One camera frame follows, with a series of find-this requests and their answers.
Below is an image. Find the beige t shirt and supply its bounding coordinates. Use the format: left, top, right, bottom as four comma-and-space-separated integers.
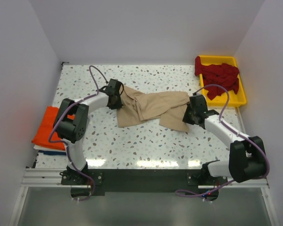
117, 86, 190, 132

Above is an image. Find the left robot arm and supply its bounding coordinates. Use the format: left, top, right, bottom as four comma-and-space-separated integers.
49, 79, 125, 185

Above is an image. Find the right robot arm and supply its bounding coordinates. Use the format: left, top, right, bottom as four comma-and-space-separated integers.
183, 94, 269, 185

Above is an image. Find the dark red t shirt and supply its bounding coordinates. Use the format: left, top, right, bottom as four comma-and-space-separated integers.
195, 56, 239, 94

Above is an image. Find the orange folded t shirt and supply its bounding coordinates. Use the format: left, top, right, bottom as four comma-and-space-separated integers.
32, 106, 65, 152

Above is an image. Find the blue folded t shirt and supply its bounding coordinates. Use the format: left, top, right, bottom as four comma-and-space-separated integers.
39, 151, 67, 156

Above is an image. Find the white folded t shirt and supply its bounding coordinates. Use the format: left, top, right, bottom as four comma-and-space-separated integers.
33, 145, 65, 152

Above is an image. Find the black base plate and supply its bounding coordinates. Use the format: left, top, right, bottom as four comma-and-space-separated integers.
59, 168, 227, 198

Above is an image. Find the aluminium frame rail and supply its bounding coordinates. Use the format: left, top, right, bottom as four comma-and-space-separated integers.
21, 168, 269, 188

